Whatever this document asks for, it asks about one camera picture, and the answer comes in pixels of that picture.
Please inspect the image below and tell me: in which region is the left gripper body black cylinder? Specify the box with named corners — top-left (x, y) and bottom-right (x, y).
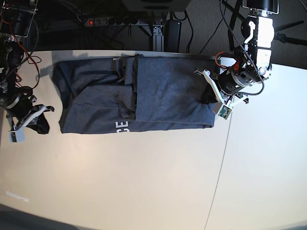
top-left (218, 70), bottom-right (254, 95)

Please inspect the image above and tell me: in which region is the right gripper body black cylinder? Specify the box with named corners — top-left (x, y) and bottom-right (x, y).
top-left (0, 86), bottom-right (33, 120)

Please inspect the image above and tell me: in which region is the blue-grey T-shirt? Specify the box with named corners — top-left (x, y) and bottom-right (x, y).
top-left (52, 56), bottom-right (215, 134)

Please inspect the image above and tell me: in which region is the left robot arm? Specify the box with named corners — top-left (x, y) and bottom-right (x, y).
top-left (202, 0), bottom-right (279, 104)

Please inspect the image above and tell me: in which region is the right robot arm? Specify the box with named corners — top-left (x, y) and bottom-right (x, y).
top-left (0, 0), bottom-right (54, 135)

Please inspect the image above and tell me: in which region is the black power adapter brick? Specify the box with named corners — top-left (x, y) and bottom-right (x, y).
top-left (164, 20), bottom-right (181, 53)

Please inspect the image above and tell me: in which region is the black tripod stand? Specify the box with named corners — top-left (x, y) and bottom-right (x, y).
top-left (219, 0), bottom-right (307, 60)

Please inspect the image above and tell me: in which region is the white power strip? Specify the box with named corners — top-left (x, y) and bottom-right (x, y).
top-left (83, 16), bottom-right (143, 27)

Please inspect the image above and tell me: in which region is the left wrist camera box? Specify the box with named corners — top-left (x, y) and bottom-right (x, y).
top-left (213, 102), bottom-right (233, 120)

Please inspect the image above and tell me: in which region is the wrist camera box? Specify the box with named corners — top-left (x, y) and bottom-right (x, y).
top-left (9, 129), bottom-right (25, 143)
top-left (213, 102), bottom-right (233, 120)

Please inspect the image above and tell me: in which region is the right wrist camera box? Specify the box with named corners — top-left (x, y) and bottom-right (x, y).
top-left (9, 129), bottom-right (25, 143)

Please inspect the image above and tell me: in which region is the aluminium frame post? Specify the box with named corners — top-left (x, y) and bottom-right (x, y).
top-left (152, 25), bottom-right (164, 52)

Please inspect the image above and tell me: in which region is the grey base camera mount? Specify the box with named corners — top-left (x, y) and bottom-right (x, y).
top-left (122, 0), bottom-right (190, 12)

